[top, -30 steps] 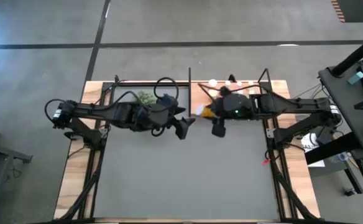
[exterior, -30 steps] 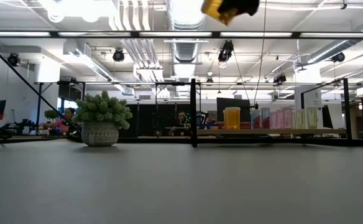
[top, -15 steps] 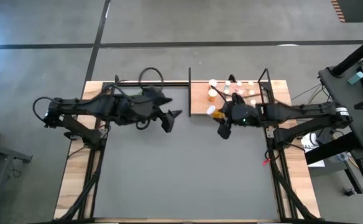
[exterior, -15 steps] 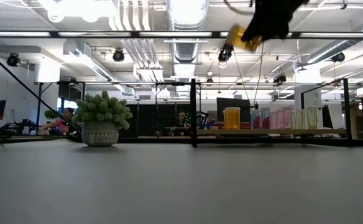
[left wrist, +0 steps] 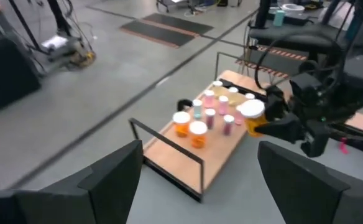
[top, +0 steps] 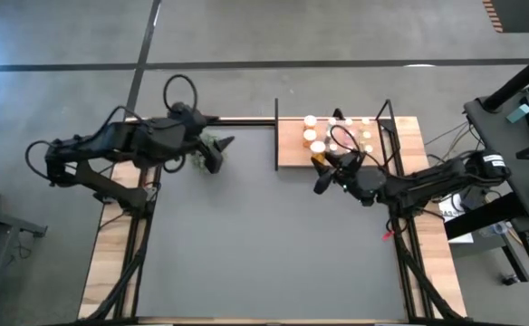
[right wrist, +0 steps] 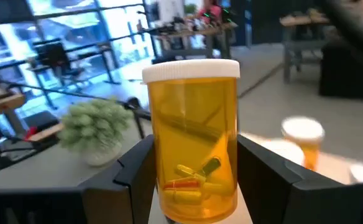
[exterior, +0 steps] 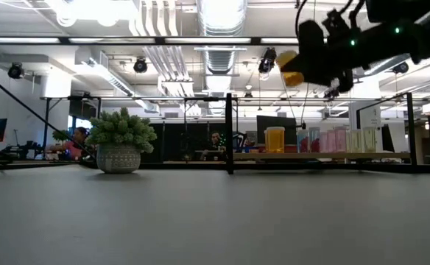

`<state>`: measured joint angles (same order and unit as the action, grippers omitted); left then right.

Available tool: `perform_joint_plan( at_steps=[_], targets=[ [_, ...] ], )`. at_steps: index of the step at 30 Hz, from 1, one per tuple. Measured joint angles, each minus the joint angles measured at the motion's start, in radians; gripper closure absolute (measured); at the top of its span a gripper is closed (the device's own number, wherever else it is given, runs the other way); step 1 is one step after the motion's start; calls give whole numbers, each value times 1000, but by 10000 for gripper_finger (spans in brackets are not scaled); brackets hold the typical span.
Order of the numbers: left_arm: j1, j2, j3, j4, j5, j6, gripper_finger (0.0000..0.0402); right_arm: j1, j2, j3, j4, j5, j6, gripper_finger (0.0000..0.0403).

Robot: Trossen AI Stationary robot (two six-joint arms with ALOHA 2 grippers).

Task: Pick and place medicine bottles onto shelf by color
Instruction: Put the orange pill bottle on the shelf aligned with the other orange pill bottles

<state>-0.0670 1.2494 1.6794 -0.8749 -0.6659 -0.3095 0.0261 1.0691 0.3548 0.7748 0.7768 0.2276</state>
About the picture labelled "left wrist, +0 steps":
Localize red tag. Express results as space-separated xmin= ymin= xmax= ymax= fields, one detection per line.
xmin=339 ymin=137 xmax=349 ymax=155

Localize black cabinet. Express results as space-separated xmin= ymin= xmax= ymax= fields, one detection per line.
xmin=0 ymin=36 xmax=42 ymax=116

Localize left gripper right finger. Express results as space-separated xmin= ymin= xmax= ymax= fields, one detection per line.
xmin=257 ymin=141 xmax=363 ymax=224

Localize black mat with hazard stripes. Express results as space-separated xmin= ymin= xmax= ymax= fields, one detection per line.
xmin=234 ymin=45 xmax=309 ymax=80

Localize dark grey desk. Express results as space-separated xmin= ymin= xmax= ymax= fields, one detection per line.
xmin=249 ymin=6 xmax=356 ymax=55

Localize black frame clamp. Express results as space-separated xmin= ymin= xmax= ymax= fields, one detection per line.
xmin=177 ymin=98 xmax=194 ymax=113

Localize yellow and black floor cables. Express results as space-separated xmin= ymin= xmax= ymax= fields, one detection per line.
xmin=71 ymin=49 xmax=96 ymax=68

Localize black slanted pole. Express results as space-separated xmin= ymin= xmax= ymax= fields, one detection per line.
xmin=255 ymin=0 xmax=272 ymax=29

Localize white round bottle bottom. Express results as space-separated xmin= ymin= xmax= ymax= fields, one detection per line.
xmin=239 ymin=99 xmax=269 ymax=138

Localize black upright shelf post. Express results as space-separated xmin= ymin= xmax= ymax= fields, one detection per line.
xmin=128 ymin=117 xmax=205 ymax=202

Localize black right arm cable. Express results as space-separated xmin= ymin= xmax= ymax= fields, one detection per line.
xmin=254 ymin=29 xmax=346 ymax=91

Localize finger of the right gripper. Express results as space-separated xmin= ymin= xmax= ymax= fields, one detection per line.
xmin=264 ymin=85 xmax=292 ymax=122
xmin=255 ymin=113 xmax=331 ymax=158

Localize grey stand base with paper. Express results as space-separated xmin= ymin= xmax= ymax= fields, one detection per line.
xmin=7 ymin=0 xmax=92 ymax=71

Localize wooden shelf board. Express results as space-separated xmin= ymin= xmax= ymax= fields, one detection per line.
xmin=143 ymin=70 xmax=294 ymax=194

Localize black mat with orange stripes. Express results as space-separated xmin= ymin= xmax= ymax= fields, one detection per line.
xmin=119 ymin=12 xmax=215 ymax=49

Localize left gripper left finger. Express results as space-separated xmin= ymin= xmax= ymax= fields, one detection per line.
xmin=15 ymin=139 xmax=144 ymax=224

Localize white round dish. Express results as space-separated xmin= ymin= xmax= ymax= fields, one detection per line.
xmin=280 ymin=2 xmax=306 ymax=14

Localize large amber pill bottle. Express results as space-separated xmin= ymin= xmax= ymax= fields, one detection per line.
xmin=172 ymin=111 xmax=191 ymax=138
xmin=189 ymin=120 xmax=208 ymax=149

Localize blue pill bottle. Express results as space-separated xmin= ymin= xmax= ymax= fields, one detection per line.
xmin=192 ymin=98 xmax=204 ymax=121

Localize clear bottle with red pills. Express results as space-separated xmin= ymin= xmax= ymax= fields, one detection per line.
xmin=204 ymin=108 xmax=217 ymax=130
xmin=222 ymin=114 xmax=236 ymax=137

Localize teal tumbler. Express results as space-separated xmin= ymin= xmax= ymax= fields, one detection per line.
xmin=272 ymin=9 xmax=286 ymax=27

